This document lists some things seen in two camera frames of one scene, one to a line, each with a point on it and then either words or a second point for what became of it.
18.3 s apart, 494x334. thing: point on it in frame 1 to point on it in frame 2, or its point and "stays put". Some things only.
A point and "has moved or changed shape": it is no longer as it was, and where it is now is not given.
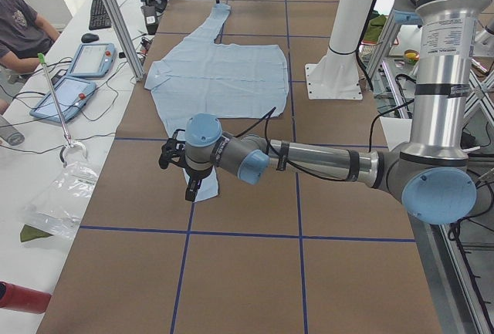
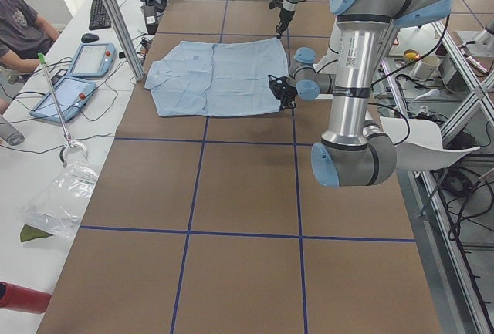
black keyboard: [99, 18] stays put
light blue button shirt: [220, 79] has moved or changed shape
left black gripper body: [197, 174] to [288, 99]
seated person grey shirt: [25, 35] stays put
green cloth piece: [29, 233] stays put
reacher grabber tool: [69, 144] stays put
